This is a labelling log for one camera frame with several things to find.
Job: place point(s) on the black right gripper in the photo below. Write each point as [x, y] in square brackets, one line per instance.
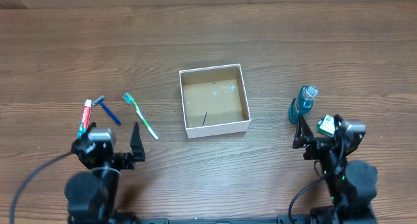
[316, 144]

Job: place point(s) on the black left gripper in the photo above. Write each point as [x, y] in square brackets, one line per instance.
[120, 159]

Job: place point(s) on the blue mouthwash bottle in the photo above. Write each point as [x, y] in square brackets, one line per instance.
[303, 103]

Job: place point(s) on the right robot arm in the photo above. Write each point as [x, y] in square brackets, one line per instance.
[351, 184]

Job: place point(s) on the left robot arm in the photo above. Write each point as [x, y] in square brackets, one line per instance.
[91, 195]

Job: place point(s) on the green white soap packet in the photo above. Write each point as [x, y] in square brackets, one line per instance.
[326, 126]

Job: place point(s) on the blue disposable razor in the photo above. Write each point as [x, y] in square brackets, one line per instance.
[99, 101]

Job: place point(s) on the red toothpaste tube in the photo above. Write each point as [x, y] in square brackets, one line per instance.
[84, 123]

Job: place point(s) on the green white toothbrush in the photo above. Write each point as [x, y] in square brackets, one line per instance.
[129, 99]

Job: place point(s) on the white cardboard box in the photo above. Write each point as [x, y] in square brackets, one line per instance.
[221, 91]

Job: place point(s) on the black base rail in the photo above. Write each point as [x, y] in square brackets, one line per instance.
[280, 219]

